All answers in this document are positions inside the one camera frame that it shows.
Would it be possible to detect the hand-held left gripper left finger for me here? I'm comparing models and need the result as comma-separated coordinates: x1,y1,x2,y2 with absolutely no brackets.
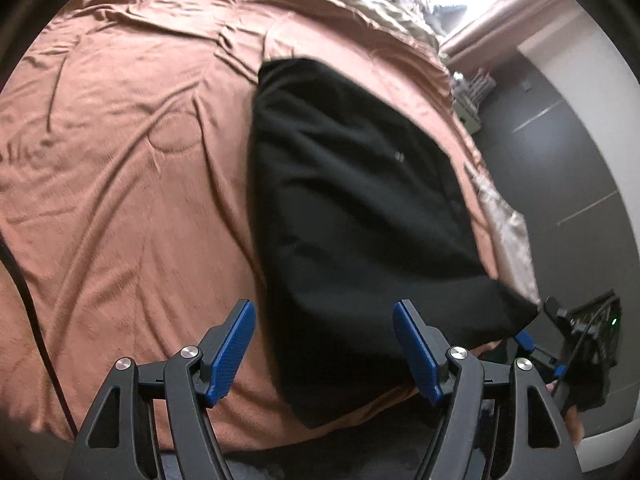
65,299,258,480

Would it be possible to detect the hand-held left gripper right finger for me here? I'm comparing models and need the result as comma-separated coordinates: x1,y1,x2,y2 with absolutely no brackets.
392,299,576,480

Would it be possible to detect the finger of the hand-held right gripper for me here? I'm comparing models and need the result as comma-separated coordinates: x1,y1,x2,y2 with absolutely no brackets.
514,330,569,382

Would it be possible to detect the black button shirt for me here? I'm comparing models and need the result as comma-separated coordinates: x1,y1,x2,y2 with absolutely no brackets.
249,57,542,431

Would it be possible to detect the person's right hand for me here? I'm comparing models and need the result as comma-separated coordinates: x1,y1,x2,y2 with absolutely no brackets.
547,381,587,447

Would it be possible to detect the beige folded blanket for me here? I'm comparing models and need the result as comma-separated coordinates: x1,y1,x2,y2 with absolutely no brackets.
464,164,542,307

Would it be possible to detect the brown duvet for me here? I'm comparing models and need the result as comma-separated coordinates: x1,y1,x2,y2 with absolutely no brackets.
0,0,503,453

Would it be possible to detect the white nightstand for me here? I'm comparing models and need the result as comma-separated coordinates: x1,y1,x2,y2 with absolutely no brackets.
451,72,497,134

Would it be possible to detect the pink curtain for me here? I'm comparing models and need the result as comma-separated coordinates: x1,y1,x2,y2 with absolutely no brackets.
439,0,577,62

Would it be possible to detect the beige quilt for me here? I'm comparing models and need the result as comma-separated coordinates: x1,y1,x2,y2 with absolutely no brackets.
295,0,442,52

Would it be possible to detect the black cable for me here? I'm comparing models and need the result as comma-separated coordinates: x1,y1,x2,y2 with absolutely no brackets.
0,239,82,442

